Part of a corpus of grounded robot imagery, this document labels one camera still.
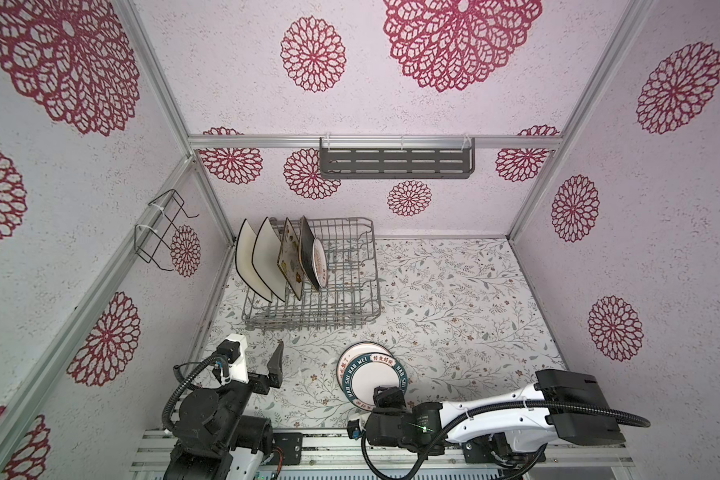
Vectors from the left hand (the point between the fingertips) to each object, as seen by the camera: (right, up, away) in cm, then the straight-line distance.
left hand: (263, 346), depth 65 cm
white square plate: (-7, +20, +26) cm, 34 cm away
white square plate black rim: (-14, +25, +26) cm, 39 cm away
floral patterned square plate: (-1, +20, +29) cm, 35 cm away
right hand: (+26, -15, +12) cm, 32 cm away
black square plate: (+4, +25, +32) cm, 41 cm away
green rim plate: (+23, -13, +19) cm, 33 cm away
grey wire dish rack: (+18, +7, +38) cm, 42 cm away
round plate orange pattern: (+7, +19, +42) cm, 46 cm away
